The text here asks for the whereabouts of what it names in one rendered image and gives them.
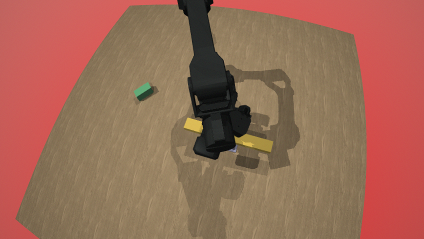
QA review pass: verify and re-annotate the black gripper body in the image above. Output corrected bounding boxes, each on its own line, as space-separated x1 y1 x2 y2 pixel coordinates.
193 89 231 160

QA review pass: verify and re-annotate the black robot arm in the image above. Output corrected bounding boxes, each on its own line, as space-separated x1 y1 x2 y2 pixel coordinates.
177 0 252 153

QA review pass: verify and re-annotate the yellow bar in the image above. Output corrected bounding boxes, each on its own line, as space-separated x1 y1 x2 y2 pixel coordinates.
184 118 273 154

